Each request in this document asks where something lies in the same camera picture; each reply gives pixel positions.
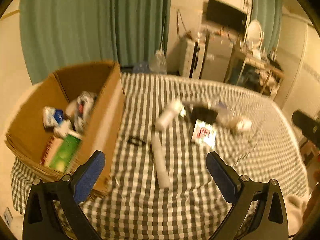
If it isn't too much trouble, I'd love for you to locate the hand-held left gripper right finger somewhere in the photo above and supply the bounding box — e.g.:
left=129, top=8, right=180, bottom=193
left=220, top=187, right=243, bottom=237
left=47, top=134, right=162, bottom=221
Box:
left=206, top=151, right=291, bottom=240

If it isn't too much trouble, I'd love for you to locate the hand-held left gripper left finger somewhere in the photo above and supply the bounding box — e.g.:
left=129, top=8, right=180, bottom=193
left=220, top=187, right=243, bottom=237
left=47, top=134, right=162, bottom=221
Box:
left=22, top=150, right=106, bottom=240

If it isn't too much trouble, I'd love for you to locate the green package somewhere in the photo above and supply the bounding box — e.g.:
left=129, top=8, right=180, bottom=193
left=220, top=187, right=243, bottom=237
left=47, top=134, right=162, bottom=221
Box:
left=49, top=134, right=82, bottom=173

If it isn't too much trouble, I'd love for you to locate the white red sachet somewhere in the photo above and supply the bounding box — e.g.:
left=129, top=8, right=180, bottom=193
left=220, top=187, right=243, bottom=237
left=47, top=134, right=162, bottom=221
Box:
left=191, top=119, right=217, bottom=147

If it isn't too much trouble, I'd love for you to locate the black hair tie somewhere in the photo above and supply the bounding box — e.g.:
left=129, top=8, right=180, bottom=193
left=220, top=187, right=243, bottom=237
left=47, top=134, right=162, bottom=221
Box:
left=127, top=136, right=145, bottom=146

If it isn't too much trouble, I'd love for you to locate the small white jar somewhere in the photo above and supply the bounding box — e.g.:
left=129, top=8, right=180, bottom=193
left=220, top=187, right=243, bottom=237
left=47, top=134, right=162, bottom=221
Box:
left=234, top=118, right=252, bottom=132

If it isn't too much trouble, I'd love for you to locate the brown cardboard box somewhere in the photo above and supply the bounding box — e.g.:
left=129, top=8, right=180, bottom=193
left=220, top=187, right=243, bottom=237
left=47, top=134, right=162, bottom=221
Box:
left=5, top=60, right=125, bottom=198

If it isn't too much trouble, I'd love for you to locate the clear plastic bottle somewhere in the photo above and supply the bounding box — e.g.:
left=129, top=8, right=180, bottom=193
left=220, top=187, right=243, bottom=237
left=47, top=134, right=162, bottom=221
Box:
left=210, top=99, right=242, bottom=128

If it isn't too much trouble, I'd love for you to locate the white tube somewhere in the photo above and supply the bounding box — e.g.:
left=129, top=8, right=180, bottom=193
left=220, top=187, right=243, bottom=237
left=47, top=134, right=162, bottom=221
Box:
left=151, top=130, right=172, bottom=188

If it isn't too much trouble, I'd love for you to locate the black wallet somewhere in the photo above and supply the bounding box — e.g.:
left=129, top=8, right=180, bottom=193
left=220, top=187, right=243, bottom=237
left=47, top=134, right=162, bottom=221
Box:
left=189, top=106, right=218, bottom=126

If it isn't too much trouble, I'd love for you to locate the white plastic bottle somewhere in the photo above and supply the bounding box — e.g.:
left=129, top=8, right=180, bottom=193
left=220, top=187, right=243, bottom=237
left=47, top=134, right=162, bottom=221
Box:
left=154, top=99, right=185, bottom=131

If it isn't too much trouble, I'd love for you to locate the checked blanket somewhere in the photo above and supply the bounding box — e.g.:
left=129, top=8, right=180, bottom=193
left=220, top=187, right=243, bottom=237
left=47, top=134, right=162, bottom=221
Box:
left=11, top=72, right=308, bottom=240

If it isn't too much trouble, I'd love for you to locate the white dressing table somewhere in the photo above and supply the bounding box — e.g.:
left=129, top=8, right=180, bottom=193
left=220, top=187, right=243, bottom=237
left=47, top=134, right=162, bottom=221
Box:
left=225, top=46, right=284, bottom=95

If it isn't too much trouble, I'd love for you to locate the oval white table mirror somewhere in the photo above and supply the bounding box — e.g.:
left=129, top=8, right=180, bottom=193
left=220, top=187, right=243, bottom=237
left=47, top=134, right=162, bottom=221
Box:
left=246, top=20, right=264, bottom=50

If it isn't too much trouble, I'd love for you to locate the grey small fridge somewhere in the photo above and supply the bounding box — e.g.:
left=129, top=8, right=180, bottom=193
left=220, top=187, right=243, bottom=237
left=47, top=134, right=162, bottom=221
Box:
left=200, top=34, right=234, bottom=83

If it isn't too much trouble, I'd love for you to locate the narrow green curtain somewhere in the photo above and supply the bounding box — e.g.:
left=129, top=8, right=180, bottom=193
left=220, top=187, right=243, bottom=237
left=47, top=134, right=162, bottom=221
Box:
left=251, top=0, right=284, bottom=49

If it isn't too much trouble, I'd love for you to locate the clear water jug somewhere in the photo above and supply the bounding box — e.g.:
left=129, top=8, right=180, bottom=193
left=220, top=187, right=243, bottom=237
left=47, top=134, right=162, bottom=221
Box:
left=149, top=50, right=167, bottom=74

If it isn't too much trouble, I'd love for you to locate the wide green curtain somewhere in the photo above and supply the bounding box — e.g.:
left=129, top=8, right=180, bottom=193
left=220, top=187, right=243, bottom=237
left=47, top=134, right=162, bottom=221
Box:
left=19, top=0, right=173, bottom=84

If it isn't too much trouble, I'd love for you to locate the black wall television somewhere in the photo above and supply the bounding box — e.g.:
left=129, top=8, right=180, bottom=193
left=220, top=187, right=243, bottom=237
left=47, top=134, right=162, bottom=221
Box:
left=204, top=0, right=248, bottom=29

